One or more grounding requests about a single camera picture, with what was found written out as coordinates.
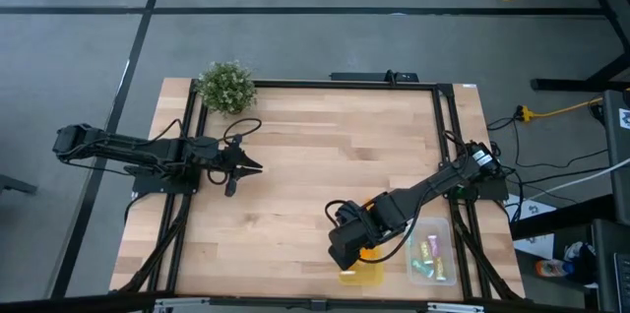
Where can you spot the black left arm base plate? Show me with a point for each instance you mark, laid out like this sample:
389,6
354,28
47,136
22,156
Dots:
147,186

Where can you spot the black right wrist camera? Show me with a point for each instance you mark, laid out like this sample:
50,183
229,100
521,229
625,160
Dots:
350,217

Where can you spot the orange drink bottle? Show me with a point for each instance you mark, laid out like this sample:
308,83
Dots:
553,269

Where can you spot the teal pill bottle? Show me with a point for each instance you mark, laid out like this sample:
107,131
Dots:
421,268

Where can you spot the black equipment cabinet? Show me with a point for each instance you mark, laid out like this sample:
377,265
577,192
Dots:
620,155

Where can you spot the grey stand foot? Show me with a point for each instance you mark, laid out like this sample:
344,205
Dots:
17,185

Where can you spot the black side desk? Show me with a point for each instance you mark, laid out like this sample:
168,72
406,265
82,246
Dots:
566,217

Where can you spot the black aluminium table frame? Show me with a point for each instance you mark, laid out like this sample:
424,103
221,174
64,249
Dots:
344,84

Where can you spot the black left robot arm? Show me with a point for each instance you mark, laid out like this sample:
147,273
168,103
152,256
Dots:
147,153

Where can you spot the green potted plant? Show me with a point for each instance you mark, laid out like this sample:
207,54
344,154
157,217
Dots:
226,87

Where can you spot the pale yellow pill bottle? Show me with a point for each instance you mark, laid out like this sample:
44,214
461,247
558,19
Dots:
439,269
426,253

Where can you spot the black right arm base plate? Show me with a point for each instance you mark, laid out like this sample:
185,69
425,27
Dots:
494,191

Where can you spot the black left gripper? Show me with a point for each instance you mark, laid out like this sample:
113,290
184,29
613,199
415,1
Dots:
230,163

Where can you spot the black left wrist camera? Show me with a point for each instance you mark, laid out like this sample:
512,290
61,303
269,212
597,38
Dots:
236,143

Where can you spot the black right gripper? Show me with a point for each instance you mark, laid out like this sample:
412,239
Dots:
349,246

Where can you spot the black bar device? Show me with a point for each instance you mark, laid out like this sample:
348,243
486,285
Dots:
369,77

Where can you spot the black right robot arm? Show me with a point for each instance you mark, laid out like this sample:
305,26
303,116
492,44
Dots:
433,182

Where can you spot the clear plastic bin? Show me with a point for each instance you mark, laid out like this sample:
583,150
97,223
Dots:
448,233

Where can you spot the yellow plastic bin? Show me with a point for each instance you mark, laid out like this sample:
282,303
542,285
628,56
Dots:
374,276

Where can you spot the black front crossbar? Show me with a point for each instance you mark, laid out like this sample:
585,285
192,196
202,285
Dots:
74,303

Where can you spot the black desk leg frame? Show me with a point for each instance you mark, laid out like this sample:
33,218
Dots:
608,5

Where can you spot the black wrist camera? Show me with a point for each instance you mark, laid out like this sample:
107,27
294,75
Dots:
236,143
350,217

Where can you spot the white printed paper sheet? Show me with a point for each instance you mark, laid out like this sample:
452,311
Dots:
534,209
539,246

